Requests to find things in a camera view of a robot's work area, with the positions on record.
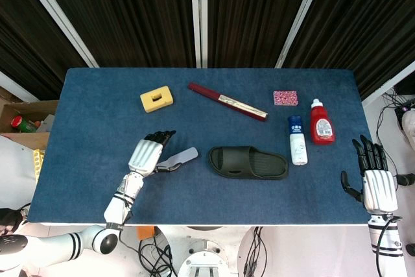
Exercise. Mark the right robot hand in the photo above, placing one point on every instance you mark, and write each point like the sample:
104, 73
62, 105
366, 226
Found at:
379, 189

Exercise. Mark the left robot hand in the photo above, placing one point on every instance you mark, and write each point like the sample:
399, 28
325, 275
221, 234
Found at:
146, 155

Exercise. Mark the grey scrub brush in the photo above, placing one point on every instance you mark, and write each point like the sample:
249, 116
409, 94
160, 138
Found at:
186, 154

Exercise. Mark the dark green rubber slipper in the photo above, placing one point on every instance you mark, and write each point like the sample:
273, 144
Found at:
253, 163

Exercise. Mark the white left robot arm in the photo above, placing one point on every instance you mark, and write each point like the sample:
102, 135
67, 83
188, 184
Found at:
113, 207

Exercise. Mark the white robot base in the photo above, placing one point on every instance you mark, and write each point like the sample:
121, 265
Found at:
207, 254

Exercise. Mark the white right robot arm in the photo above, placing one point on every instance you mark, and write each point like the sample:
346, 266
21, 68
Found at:
390, 241

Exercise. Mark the yellow sponge block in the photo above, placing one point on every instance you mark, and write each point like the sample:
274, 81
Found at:
157, 103

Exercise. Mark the blue table cloth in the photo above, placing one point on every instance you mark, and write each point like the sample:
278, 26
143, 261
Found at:
201, 199

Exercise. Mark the orange plastic part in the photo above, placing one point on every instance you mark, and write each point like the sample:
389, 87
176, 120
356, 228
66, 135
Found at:
145, 232

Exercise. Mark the red bottle white cap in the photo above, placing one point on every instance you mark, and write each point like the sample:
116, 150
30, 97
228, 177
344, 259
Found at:
322, 131

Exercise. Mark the dark red folded fan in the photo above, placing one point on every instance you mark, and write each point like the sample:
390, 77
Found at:
210, 92

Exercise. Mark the white bottle blue cap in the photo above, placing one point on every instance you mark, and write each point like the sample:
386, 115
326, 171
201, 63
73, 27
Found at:
299, 147

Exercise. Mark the yellow perforated plastic piece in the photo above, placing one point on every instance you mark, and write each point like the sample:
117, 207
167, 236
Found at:
38, 163

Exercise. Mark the brown cardboard box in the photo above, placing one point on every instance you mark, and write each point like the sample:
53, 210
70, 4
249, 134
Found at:
35, 108

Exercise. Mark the green can red lid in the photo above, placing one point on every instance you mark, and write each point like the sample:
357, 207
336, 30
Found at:
22, 124

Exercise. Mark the pink patterned card box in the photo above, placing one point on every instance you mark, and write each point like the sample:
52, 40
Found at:
286, 98

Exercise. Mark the dark brown curtain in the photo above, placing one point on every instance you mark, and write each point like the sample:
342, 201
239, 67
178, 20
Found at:
129, 14

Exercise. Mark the white partition post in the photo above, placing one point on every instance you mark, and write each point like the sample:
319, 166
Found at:
198, 14
301, 14
58, 17

